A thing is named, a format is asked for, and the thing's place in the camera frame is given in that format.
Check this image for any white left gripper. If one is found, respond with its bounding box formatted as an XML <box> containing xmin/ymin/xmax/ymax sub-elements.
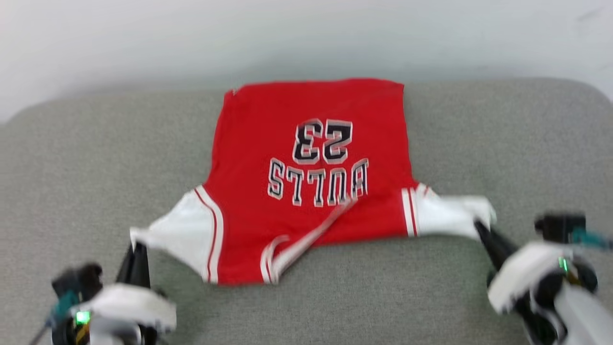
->
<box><xmin>71</xmin><ymin>242</ymin><xmax>178</xmax><ymax>345</ymax></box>

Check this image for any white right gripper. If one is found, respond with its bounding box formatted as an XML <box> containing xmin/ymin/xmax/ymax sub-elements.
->
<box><xmin>473</xmin><ymin>219</ymin><xmax>578</xmax><ymax>314</ymax></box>

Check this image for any red basketball jersey number 23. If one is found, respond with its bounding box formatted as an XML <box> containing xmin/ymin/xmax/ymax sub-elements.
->
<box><xmin>130</xmin><ymin>78</ymin><xmax>498</xmax><ymax>287</ymax></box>

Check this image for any grey fabric sofa cushion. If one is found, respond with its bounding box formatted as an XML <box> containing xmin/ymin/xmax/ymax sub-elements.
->
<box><xmin>0</xmin><ymin>78</ymin><xmax>613</xmax><ymax>345</ymax></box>

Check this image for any teal plug left camera cable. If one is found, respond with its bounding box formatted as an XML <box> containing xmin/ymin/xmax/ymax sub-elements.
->
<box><xmin>29</xmin><ymin>290</ymin><xmax>79</xmax><ymax>345</ymax></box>

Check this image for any teal plug camera cable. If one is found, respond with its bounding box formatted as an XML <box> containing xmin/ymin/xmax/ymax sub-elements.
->
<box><xmin>29</xmin><ymin>290</ymin><xmax>79</xmax><ymax>345</ymax></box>
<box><xmin>572</xmin><ymin>228</ymin><xmax>613</xmax><ymax>252</ymax></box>

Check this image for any teal plug right camera cable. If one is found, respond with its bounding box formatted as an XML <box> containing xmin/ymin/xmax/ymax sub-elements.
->
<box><xmin>572</xmin><ymin>228</ymin><xmax>613</xmax><ymax>252</ymax></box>

